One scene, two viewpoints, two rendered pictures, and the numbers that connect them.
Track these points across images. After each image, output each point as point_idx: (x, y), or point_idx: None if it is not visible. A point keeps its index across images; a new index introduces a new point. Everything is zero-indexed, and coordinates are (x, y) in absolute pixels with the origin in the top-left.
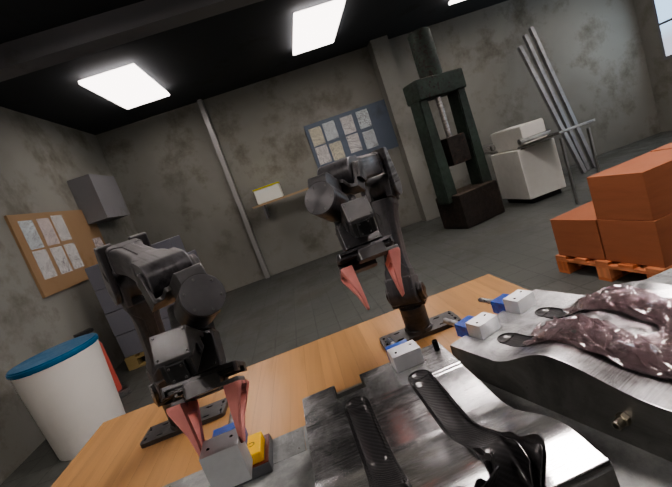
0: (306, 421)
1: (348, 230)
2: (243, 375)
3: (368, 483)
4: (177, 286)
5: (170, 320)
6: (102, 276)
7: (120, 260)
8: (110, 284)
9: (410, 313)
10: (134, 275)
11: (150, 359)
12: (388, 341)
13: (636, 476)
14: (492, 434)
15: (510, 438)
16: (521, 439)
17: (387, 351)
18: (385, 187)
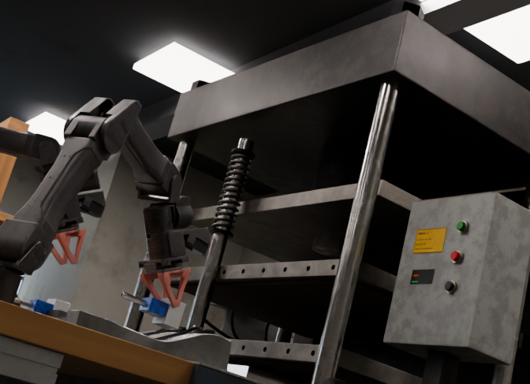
0: (110, 320)
1: (88, 206)
2: None
3: (170, 337)
4: (185, 203)
5: (170, 215)
6: (116, 117)
7: (143, 135)
8: (126, 136)
9: None
10: (168, 169)
11: (63, 215)
12: (16, 298)
13: None
14: (148, 334)
15: (162, 330)
16: (169, 329)
17: (57, 300)
18: None
